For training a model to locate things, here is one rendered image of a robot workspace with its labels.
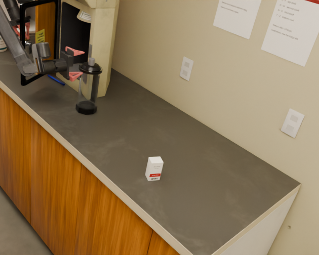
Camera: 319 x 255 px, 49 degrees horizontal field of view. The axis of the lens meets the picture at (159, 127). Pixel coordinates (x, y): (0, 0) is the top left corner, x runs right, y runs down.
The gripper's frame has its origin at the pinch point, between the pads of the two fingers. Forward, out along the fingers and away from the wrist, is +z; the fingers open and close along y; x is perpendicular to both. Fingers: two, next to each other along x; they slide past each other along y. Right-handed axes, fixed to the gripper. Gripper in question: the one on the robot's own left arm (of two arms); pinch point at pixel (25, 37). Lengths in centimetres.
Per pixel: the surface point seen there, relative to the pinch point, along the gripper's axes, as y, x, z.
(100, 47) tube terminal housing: -32.0, -9.6, 14.3
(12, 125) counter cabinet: 29, 3, 42
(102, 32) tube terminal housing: -35.5, -10.0, 7.6
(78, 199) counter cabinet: -21, 36, 71
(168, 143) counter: -62, 12, 60
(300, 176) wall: -116, 8, 86
